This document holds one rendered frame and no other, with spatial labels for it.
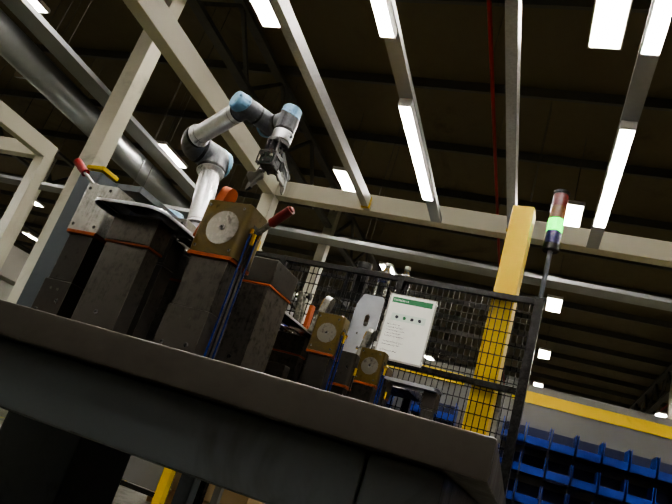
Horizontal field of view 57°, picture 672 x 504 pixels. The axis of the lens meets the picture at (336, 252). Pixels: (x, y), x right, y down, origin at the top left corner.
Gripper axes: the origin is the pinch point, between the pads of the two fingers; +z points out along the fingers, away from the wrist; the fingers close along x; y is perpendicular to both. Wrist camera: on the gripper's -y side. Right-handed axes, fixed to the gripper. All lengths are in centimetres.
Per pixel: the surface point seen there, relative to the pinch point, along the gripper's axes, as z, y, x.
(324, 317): 41, 8, 41
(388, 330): 16, -90, 27
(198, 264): 52, 73, 42
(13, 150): -186, -349, -648
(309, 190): -197, -386, -209
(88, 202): 43, 73, 7
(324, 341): 48, 8, 43
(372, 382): 51, -27, 48
